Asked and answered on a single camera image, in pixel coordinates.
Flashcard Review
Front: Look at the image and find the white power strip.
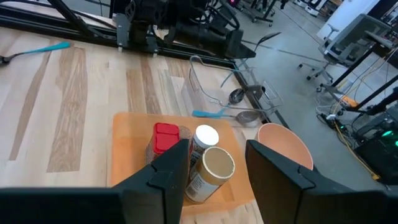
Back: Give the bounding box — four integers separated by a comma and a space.
317, 105, 339, 123

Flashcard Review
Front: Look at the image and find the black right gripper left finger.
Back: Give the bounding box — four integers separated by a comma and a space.
0, 139, 191, 224

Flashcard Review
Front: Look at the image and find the seasoning jar white lid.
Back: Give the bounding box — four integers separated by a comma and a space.
188, 124, 220, 175

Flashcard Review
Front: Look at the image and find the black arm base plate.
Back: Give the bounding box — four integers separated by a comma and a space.
114, 12, 159, 57

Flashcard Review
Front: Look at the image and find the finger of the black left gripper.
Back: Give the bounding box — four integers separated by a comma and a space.
231, 46, 257, 60

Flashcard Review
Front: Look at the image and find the black computer tower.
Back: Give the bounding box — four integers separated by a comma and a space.
354, 105, 398, 186

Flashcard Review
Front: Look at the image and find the black aluminium table frame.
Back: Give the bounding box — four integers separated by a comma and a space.
0, 0, 290, 128

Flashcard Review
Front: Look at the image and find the grey office chair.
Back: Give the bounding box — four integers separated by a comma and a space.
297, 23, 343, 82

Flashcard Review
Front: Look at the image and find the peach orange bowl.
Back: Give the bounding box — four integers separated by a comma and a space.
254, 122, 314, 171

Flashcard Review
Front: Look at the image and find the spice jar beige lid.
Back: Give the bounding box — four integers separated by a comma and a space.
183, 146, 236, 205

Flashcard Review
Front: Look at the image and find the spice jar red lid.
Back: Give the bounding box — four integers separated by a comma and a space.
145, 122, 181, 166

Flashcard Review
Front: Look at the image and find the yellow floor cable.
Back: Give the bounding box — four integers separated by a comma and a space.
334, 123, 382, 182

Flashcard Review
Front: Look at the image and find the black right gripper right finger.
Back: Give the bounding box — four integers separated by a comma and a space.
244, 139, 398, 224

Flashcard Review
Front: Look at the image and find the orange plastic tray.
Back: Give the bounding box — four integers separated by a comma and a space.
107, 111, 256, 215

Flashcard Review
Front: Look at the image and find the clear handled plastic bin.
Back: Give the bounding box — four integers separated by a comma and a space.
182, 55, 284, 125

